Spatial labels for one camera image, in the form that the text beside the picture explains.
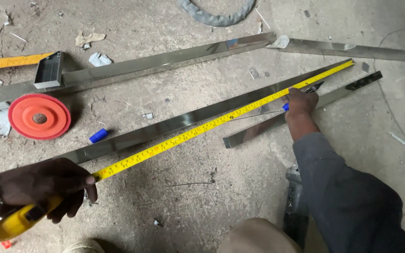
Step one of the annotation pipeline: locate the person's left hand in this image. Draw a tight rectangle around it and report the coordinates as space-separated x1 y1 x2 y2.
0 157 98 224

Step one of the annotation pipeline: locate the person's right hand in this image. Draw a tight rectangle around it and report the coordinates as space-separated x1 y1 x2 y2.
282 88 320 124

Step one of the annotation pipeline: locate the blue black marker pen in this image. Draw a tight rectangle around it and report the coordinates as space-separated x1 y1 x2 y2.
282 81 325 112

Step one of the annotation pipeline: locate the yellow tape measure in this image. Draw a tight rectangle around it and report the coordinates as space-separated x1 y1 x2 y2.
0 59 355 242

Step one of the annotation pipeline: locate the thin metal rod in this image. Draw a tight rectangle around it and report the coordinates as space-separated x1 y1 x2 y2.
228 110 285 122

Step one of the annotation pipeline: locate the short steel tube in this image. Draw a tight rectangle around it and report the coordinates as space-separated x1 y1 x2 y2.
223 71 383 149

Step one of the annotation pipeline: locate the crumpled white paper scrap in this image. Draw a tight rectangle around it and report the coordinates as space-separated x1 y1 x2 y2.
265 35 290 49

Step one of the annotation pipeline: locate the flat steel strip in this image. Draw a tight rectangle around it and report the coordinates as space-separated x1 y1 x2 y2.
278 38 405 61

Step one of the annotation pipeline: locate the black power tool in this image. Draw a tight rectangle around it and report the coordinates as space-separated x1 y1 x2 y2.
283 164 310 248

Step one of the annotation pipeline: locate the white plastic strip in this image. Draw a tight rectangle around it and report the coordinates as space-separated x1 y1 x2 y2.
389 132 405 153

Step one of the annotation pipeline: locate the long steel tube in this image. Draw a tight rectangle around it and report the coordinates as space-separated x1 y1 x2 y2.
0 32 277 116
58 58 353 165

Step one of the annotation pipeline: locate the person's tan trouser knee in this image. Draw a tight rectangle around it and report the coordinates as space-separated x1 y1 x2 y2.
217 217 302 253

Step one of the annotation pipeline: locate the pale blue paper scrap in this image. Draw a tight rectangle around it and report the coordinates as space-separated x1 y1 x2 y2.
89 52 113 67

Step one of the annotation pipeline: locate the blue marker cap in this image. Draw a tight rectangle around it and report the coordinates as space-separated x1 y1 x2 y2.
89 128 109 144

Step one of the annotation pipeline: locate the tan paper scrap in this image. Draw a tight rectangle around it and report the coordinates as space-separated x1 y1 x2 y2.
75 31 107 48

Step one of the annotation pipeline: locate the small rectangular steel tube offcut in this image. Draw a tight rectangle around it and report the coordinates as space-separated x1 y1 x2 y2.
33 51 64 89

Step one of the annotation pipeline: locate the red orange plastic disc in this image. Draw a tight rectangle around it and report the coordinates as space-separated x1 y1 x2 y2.
8 93 72 140

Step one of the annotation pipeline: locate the person's light shoe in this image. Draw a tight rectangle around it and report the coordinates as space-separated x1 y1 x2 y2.
62 238 105 253

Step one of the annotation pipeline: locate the yellow spirit level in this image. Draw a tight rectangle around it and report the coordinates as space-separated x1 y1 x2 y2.
0 52 54 72

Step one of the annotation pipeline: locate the white cloth scrap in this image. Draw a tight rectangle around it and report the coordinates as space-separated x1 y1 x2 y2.
0 108 12 138

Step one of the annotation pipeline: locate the thin grey wire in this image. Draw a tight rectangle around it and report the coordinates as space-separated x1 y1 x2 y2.
373 21 405 157

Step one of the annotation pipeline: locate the grey coiled hose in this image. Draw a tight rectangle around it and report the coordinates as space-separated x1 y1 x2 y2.
177 0 256 27

